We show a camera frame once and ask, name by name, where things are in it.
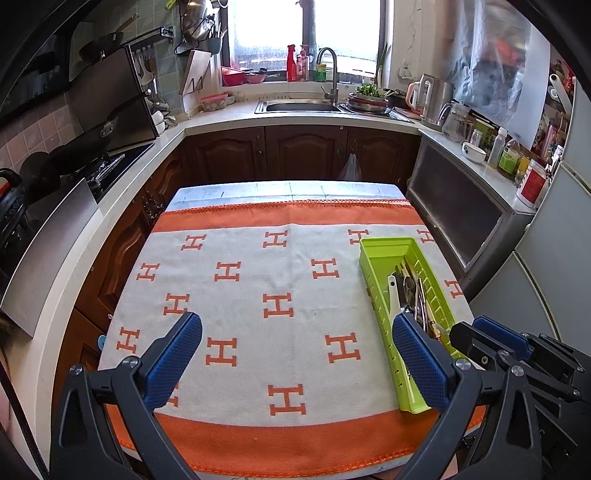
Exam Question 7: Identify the white bowl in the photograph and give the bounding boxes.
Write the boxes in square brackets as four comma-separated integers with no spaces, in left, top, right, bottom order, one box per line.
[462,142,488,164]

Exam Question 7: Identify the hanging kitchen utensils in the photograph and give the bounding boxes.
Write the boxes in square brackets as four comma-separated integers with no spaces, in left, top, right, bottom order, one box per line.
[134,48,155,86]

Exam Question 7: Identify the hanging black frying pan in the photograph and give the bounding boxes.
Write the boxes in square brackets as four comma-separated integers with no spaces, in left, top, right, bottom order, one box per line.
[78,14,139,63]

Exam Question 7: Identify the steel cabinet appliance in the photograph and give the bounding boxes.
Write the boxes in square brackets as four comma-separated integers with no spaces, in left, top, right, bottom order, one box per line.
[406,134,536,273]

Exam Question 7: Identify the white ceramic spoon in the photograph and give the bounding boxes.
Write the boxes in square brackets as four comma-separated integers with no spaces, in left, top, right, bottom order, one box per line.
[387,274,403,324]

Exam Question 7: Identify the pale blue table cover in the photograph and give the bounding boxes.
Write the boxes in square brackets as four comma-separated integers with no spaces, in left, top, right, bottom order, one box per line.
[166,181,409,213]

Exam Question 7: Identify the black wok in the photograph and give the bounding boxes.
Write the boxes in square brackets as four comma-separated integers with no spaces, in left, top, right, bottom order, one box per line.
[21,138,112,195]

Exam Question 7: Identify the hanging metal bowls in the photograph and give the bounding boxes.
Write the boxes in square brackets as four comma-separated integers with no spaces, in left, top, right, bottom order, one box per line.
[173,0,220,56]

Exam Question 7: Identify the red-labelled white jar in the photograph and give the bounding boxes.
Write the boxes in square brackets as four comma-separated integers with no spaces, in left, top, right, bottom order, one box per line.
[515,159,548,209]

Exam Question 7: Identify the clear hanging plastic bag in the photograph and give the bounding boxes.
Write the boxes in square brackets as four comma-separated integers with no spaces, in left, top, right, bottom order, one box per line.
[445,0,550,148]

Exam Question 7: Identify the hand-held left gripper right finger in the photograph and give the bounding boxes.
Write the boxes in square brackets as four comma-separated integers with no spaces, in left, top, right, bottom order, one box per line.
[392,312,543,480]

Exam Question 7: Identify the pink and white kettle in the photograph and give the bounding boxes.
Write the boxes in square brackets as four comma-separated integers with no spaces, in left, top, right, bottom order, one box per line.
[406,74,432,116]

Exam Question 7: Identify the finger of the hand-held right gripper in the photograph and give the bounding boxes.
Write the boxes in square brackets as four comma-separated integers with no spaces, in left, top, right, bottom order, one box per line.
[473,316,583,371]
[449,320,523,371]

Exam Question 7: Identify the green plastic utensil tray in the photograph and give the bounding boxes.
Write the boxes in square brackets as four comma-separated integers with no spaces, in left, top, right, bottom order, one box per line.
[359,237,469,413]

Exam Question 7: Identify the white plastic bag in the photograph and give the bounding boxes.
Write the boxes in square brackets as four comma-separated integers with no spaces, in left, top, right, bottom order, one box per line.
[339,154,361,182]

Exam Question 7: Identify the black electric kettle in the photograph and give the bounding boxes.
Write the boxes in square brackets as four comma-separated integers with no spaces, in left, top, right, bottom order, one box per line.
[0,168,28,259]

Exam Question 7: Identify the metal colander with greens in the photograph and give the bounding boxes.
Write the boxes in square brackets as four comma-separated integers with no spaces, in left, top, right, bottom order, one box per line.
[347,84,391,115]

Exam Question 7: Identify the glass pitcher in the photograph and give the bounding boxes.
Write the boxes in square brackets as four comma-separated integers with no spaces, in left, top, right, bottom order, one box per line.
[441,102,472,143]

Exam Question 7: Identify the grey refrigerator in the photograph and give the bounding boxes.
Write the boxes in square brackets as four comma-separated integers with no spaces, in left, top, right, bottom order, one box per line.
[471,78,591,352]

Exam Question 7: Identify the orange and grey printed blanket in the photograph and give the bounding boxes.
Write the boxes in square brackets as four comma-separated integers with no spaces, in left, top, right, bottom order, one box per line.
[98,203,488,478]

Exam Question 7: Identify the black gas stove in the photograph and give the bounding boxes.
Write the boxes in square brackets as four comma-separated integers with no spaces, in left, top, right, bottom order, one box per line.
[92,143,155,204]

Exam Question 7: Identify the steel sink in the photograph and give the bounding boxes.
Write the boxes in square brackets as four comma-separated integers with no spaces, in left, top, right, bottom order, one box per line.
[255,98,345,114]

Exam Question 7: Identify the steel stove splash guard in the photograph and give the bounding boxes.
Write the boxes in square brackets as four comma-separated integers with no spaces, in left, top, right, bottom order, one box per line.
[0,178,100,337]
[65,44,160,155]

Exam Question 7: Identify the kitchen window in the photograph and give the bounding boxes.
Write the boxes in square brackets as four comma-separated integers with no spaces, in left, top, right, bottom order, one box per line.
[228,0,393,84]

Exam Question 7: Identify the white plastic bottle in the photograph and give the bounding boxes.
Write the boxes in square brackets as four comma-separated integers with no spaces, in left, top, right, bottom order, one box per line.
[488,128,508,171]

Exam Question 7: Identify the dark wooden kitchen cabinets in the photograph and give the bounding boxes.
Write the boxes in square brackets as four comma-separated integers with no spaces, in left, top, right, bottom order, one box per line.
[53,124,421,393]

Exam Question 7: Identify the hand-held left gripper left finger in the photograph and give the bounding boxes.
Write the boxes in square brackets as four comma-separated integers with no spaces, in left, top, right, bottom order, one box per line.
[50,311,204,480]

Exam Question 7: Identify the steel kettle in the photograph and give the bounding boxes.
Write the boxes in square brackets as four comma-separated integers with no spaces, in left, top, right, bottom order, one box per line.
[422,79,455,130]

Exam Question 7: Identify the yellow oil bottle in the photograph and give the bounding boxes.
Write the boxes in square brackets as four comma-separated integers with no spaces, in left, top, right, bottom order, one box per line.
[498,141,522,180]

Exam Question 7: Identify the wide-handled metal spoon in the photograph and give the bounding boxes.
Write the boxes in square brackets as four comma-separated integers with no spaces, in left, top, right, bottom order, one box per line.
[416,277,428,334]

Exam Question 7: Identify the black range hood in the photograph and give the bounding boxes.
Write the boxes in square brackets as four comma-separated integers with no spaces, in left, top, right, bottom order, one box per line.
[0,0,88,125]

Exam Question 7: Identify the steel faucet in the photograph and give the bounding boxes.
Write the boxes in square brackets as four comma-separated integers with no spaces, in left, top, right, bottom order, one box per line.
[316,47,340,102]

